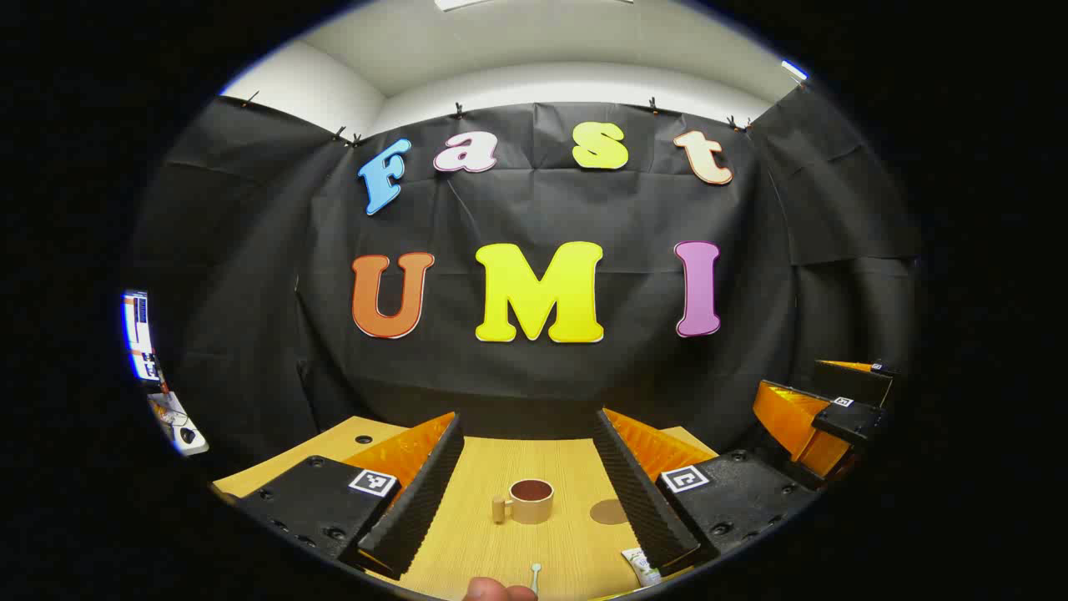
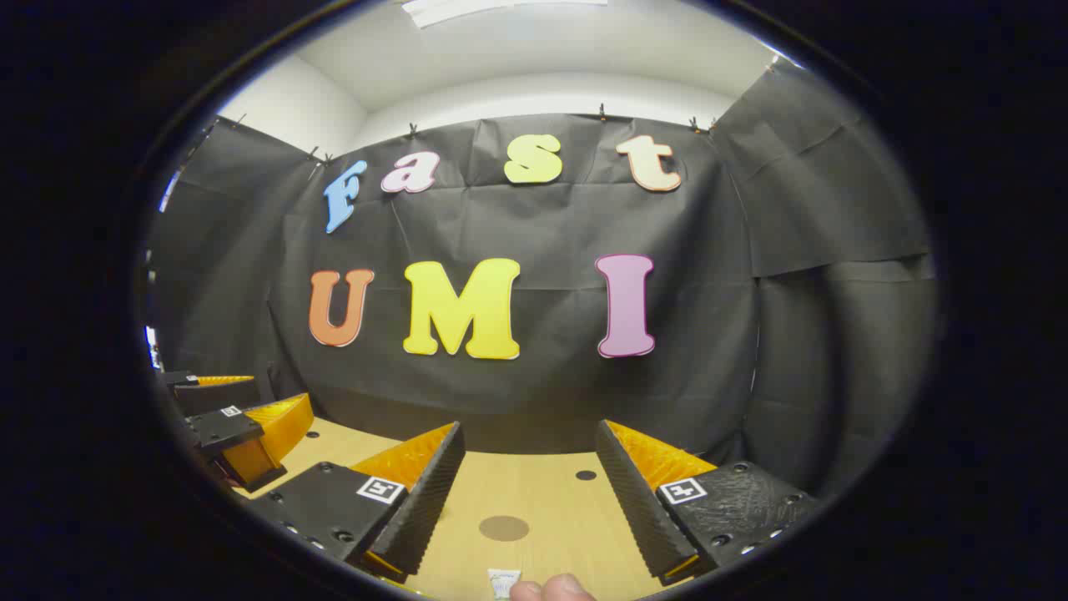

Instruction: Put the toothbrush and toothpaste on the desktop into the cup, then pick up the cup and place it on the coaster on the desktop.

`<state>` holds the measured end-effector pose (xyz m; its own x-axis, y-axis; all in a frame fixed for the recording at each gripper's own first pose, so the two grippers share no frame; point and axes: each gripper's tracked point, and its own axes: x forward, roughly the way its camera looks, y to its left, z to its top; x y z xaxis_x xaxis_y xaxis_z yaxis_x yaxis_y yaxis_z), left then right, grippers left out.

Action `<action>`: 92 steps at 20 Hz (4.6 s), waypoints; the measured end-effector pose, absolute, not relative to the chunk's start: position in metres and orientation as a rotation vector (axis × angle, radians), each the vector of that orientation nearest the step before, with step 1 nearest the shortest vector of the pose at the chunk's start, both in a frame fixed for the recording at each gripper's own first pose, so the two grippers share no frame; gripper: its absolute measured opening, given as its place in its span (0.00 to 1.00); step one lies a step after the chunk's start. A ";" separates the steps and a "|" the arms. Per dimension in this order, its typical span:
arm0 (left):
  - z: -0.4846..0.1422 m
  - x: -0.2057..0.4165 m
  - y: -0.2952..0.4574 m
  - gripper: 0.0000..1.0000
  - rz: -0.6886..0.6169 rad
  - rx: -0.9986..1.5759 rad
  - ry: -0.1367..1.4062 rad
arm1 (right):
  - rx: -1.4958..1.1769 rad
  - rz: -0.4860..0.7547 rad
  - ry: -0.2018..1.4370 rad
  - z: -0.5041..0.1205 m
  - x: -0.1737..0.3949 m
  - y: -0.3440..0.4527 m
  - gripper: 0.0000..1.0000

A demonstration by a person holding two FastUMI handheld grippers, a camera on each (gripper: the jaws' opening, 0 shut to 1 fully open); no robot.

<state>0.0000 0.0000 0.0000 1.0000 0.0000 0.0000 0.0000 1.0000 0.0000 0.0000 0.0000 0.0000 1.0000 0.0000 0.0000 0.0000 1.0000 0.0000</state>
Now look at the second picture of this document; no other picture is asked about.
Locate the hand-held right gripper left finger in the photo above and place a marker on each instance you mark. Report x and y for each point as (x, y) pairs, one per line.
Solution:
(425, 501)

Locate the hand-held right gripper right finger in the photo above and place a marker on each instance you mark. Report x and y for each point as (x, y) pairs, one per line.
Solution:
(634, 509)

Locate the black backdrop cloth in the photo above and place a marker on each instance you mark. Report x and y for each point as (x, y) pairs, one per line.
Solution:
(542, 392)

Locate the ceiling light panel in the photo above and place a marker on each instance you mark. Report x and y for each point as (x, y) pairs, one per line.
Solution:
(467, 8)

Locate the white toothpaste tube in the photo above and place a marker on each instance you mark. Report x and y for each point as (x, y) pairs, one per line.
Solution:
(503, 584)

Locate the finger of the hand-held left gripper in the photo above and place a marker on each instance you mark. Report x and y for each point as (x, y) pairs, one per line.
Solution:
(217, 394)
(221, 430)

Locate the wooden desktop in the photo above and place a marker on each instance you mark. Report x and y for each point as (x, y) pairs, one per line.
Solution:
(534, 492)

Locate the round brown coaster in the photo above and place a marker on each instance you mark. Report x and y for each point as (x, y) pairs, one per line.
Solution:
(504, 528)

